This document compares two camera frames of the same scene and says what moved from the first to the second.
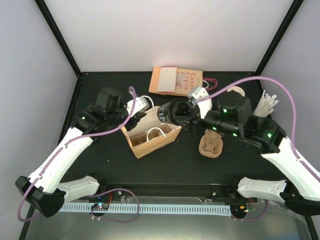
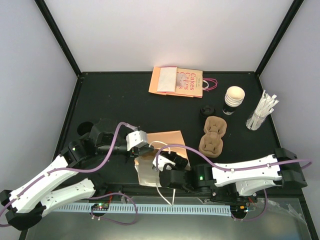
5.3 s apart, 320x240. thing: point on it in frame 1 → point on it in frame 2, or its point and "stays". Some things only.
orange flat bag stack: (163, 80) stays
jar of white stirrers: (265, 105) stays
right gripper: (196, 122) → (183, 161)
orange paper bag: (148, 132) → (172, 141)
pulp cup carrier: (211, 144) stays
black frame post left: (52, 24) stays
